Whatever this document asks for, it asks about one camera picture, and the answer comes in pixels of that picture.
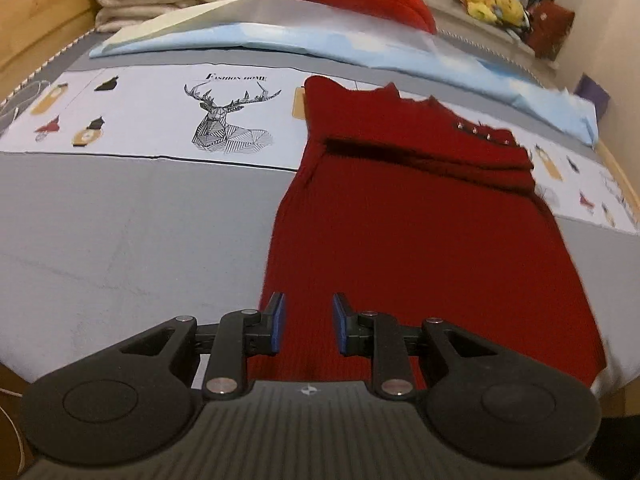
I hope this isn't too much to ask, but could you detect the dark red knitted sweater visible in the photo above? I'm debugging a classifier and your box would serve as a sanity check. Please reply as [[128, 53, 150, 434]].
[[257, 75, 608, 396]]

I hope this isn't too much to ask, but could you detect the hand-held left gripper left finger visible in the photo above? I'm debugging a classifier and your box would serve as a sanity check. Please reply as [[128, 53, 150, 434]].
[[119, 291, 287, 402]]

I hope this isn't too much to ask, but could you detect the dark red cushion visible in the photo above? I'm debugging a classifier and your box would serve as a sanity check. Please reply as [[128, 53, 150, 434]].
[[525, 0, 575, 60]]

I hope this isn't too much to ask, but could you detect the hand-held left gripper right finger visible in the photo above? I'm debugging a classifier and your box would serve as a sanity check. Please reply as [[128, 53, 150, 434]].
[[332, 292, 505, 402]]

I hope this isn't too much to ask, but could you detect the yellow bear plush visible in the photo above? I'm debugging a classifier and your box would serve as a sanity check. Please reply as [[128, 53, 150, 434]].
[[492, 0, 531, 28]]

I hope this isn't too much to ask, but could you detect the white window sill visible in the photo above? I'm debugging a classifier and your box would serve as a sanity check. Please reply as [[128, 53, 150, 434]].
[[430, 0, 561, 68]]

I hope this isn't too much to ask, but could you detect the grey printed bed sheet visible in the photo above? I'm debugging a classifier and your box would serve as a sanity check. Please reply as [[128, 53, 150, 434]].
[[0, 25, 640, 411]]

